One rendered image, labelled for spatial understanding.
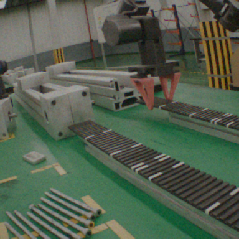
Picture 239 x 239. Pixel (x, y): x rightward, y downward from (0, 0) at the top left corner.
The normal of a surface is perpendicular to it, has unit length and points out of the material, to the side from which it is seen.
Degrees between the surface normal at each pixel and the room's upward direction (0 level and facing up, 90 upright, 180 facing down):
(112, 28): 90
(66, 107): 90
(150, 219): 0
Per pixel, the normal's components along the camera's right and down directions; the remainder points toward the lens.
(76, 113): 0.46, 0.17
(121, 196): -0.17, -0.95
